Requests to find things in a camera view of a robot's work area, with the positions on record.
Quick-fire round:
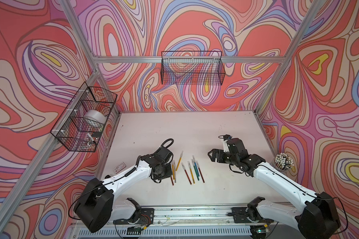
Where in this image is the black wire basket left wall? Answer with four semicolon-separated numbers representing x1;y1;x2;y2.
50;83;118;152

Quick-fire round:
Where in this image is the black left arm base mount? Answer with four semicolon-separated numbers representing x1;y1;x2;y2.
113;198;155;227

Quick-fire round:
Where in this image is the red capped knife left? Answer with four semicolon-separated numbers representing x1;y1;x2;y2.
181;163;192;185

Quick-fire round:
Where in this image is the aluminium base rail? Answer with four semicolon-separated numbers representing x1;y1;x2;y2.
67;205;285;239

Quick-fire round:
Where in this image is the black wire basket wall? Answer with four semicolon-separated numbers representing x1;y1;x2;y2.
50;83;118;152
161;50;225;86

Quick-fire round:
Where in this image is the clear cup of craft knives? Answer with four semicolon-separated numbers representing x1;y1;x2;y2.
272;153;294;172

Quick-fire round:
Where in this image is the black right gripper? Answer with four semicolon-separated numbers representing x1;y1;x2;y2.
207;149;239;166

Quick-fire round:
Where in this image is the black wire basket back wall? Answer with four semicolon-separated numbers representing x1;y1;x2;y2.
161;50;225;86

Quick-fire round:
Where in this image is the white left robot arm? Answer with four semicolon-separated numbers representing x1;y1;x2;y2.
73;147;173;233

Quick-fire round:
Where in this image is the red capped knife right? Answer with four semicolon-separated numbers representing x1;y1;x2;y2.
196;161;205;183

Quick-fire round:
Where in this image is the yellow capped knife middle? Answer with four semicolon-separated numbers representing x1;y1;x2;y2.
187;161;195;184

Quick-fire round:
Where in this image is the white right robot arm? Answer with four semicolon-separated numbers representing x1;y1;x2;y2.
207;134;341;239

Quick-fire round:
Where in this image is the yellow capped knife angled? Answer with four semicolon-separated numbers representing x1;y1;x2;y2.
175;151;184;171

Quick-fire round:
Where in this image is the green capped knife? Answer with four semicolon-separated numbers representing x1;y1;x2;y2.
192;159;199;181

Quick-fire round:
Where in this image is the small white red card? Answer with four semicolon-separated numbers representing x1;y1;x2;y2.
114;162;126;174

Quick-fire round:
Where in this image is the white tape roll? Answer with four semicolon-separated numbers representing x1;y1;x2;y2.
84;110;107;127

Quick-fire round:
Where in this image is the blue capped knife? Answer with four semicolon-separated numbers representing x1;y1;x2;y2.
192;155;199;181

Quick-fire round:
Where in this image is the red capped knife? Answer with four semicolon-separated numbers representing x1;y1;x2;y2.
196;161;205;183
181;163;192;185

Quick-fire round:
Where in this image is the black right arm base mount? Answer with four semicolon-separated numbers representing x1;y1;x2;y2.
226;197;274;224

